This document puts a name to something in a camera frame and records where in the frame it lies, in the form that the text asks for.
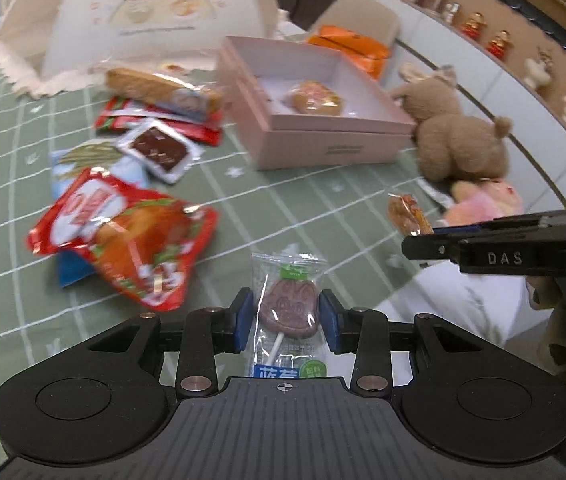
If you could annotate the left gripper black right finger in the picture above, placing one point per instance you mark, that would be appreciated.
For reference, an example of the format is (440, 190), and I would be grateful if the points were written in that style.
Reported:
(365, 334)

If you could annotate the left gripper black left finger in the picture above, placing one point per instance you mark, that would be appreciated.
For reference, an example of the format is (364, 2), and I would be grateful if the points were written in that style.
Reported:
(207, 332)

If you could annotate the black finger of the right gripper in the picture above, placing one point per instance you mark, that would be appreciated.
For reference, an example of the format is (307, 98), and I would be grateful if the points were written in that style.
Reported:
(457, 229)

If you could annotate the small nut snack packet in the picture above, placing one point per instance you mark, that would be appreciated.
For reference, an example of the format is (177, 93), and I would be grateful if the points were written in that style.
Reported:
(406, 216)

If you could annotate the purple paw lollipop packet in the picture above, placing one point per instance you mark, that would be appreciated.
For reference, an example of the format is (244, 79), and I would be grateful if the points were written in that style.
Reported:
(288, 339)

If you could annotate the red roast chicken packet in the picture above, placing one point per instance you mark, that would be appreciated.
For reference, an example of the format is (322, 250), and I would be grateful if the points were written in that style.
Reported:
(144, 243)

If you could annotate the brown cake clear packet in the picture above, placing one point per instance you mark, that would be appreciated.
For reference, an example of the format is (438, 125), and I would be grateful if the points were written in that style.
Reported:
(163, 151)

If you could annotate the round yellow pastry packet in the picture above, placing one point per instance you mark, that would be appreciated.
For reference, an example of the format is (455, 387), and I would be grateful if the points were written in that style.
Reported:
(311, 97)

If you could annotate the long bread stick packet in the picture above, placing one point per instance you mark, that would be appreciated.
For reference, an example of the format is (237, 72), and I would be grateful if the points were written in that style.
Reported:
(171, 92)

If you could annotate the pink plush toy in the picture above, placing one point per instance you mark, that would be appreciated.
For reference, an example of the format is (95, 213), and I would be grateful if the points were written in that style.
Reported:
(481, 201)

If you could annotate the brown plush bear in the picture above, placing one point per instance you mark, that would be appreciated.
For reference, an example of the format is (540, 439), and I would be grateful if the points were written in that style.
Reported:
(450, 144)

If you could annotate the green grid tablecloth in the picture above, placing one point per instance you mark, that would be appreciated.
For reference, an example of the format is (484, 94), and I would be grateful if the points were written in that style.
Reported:
(336, 213)

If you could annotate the red gold figurine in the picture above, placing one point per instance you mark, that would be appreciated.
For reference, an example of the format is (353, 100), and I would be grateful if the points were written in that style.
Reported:
(474, 26)
(499, 45)

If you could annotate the orange bag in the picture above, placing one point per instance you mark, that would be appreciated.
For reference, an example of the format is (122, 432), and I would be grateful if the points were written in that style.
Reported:
(368, 54)

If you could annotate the pink cardboard box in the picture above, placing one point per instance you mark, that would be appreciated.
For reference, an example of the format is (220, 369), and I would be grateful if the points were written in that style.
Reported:
(256, 73)

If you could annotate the beige dining chair right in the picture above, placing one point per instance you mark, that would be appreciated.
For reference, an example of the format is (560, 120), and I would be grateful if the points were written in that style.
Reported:
(366, 17)

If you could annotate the white mesh food cover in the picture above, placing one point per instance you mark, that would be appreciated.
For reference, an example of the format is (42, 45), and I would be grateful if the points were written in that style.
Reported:
(52, 46)

